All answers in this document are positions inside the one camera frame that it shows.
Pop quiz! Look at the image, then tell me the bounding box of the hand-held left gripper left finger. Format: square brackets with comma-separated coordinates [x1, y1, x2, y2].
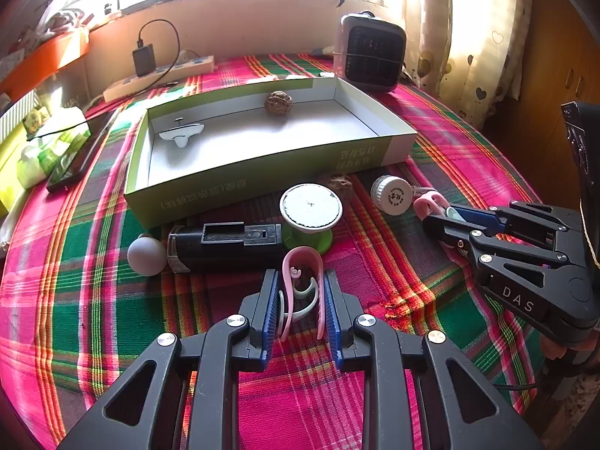
[56, 269, 282, 450]

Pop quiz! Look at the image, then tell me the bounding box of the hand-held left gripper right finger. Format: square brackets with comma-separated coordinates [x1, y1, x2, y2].
[323, 269, 545, 450]

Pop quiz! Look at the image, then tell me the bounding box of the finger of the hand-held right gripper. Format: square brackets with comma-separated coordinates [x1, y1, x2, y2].
[449, 201, 587, 256]
[422, 214, 587, 301]

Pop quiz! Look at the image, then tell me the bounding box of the pink clip with mint pad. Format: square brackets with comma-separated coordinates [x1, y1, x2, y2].
[412, 190, 453, 221]

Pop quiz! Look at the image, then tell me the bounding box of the pink clip with white hook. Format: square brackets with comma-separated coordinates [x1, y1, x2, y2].
[279, 248, 326, 342]

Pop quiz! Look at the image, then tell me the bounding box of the white plastic bottle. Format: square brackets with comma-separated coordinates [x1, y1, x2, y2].
[370, 175, 414, 216]

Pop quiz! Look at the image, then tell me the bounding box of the black rectangular device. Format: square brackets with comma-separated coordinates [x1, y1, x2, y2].
[167, 222, 284, 273]

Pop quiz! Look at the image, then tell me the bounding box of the grey foam ball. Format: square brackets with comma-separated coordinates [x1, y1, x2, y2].
[127, 233, 168, 276]

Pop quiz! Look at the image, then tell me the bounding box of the green cardboard box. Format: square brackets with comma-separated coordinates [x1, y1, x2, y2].
[123, 76, 418, 230]

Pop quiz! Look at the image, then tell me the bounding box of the plaid tablecloth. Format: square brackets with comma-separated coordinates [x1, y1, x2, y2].
[0, 51, 554, 450]

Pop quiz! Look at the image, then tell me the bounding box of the green stand with white disc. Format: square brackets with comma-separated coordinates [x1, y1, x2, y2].
[279, 183, 343, 256]

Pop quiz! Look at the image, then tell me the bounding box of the brown walnut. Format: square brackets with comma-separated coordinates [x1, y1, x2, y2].
[320, 173, 353, 192]
[264, 91, 294, 114]

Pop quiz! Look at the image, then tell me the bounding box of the wooden cabinet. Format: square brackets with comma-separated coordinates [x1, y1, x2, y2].
[483, 0, 600, 160]

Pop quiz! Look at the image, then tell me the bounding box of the heart print curtain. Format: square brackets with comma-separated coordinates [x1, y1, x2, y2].
[403, 0, 535, 127]

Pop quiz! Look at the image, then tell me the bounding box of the small grey fan heater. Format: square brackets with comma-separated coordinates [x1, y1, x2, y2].
[338, 12, 408, 92]

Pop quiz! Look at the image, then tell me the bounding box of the black smartphone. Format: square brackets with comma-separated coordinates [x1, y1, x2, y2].
[46, 115, 118, 193]

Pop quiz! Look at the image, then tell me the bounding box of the white power strip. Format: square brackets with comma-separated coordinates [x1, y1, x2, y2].
[102, 55, 215, 103]

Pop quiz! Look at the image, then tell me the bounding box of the green tissue pack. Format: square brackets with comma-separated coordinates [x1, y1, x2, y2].
[17, 108, 92, 188]

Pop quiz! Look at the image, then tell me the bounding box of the black charger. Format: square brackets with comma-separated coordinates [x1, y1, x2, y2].
[132, 40, 157, 78]

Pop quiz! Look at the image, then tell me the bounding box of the yellow-green box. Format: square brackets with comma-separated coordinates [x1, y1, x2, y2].
[0, 122, 29, 212]

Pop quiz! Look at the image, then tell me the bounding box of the striped box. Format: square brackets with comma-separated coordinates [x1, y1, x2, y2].
[0, 89, 38, 132]

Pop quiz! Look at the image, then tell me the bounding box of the orange storage box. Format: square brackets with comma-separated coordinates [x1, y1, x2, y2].
[0, 28, 90, 99]

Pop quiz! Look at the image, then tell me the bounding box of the black charging cable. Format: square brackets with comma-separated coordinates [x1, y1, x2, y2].
[28, 19, 181, 141]

